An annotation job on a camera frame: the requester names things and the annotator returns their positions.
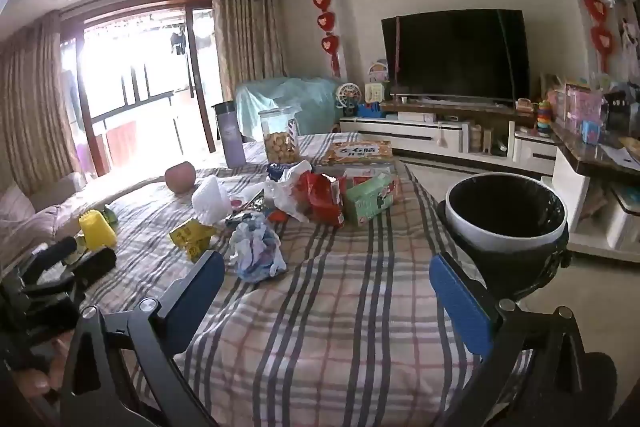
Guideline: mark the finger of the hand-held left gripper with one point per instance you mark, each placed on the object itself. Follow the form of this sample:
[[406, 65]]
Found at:
[[97, 263], [62, 249]]

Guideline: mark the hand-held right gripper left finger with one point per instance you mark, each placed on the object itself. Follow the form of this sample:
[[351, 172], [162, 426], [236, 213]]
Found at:
[[200, 289]]

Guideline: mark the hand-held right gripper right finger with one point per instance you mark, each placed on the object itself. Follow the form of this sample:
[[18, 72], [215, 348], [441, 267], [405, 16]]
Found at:
[[460, 304]]

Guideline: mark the white-rimmed black trash bin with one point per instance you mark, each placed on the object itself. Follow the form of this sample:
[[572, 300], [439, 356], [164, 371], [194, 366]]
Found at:
[[505, 199]]

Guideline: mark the red snack packet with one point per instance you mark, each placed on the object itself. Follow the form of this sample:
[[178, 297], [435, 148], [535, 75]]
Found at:
[[320, 199]]

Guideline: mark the person's left hand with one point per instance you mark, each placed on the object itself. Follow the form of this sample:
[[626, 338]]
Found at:
[[32, 387]]

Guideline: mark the yellow plastic cup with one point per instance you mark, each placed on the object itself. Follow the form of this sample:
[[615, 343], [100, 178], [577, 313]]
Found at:
[[97, 229]]

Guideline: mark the pink covered sofa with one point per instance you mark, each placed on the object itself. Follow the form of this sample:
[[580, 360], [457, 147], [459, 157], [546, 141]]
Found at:
[[30, 217]]

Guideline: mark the yellow snack packet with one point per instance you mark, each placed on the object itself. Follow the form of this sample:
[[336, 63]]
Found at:
[[192, 239]]

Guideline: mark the crumpled blue white paper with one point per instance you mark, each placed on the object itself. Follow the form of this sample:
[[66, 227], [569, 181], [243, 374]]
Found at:
[[257, 249]]

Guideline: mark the silver foil wrapper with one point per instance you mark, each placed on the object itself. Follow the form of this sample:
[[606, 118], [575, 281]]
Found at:
[[247, 209]]

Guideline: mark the plaid tablecloth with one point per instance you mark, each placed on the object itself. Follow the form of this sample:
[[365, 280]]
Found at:
[[325, 307]]

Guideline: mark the white plastic bag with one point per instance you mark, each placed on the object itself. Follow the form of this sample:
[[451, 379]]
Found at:
[[287, 192]]

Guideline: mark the green cardboard box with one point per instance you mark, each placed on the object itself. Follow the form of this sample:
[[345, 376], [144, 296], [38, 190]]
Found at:
[[370, 207]]

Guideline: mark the blue foil wrapper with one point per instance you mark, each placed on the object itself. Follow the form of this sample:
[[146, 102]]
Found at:
[[277, 171]]

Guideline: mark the beige curtain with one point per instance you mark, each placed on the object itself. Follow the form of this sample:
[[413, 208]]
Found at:
[[247, 37], [35, 107]]

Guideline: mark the purple water bottle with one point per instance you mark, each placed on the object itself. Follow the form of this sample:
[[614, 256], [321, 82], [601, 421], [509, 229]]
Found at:
[[232, 134]]

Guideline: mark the clear cookie jar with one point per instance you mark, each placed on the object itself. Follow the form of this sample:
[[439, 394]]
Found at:
[[279, 137]]

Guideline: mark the white TV cabinet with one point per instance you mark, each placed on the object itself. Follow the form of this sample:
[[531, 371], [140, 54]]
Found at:
[[415, 132]]

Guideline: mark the orange picture book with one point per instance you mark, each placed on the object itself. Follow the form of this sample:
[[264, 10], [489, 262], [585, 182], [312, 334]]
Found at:
[[357, 152]]

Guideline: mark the balcony sliding door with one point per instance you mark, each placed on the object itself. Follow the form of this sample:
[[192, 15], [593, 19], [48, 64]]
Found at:
[[140, 82]]

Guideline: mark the marble top coffee table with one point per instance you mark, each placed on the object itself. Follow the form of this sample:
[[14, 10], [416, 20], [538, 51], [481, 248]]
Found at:
[[585, 159]]

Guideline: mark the teal dust cover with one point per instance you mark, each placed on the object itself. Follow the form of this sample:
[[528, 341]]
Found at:
[[285, 102]]

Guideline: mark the small pink toy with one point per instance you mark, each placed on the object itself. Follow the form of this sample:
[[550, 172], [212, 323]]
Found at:
[[525, 105]]

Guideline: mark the blue storage basket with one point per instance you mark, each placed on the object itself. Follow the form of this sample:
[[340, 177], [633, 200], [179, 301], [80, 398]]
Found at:
[[369, 111]]

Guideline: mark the small blue basket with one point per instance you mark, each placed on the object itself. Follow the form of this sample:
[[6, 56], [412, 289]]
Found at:
[[591, 133]]

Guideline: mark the white paper sheet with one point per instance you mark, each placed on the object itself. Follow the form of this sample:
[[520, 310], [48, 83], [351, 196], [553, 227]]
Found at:
[[620, 157]]

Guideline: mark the yellow toy board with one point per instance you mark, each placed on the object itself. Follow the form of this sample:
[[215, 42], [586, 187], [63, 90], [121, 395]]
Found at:
[[374, 93]]

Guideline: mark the pink toy box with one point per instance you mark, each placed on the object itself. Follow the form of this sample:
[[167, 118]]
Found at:
[[582, 107]]

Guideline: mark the ferris wheel toy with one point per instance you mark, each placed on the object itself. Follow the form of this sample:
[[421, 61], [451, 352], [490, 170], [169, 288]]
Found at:
[[345, 97]]

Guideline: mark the house shaped card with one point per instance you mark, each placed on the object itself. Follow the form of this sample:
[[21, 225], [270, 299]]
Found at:
[[378, 72]]

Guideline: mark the black box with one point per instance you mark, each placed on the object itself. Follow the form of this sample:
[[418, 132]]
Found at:
[[615, 112]]

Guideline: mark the black flat television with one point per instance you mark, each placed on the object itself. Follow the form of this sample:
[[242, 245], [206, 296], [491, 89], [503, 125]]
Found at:
[[455, 54]]

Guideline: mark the red heart wall hanging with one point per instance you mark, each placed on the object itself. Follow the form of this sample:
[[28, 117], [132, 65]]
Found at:
[[592, 7], [325, 19]]

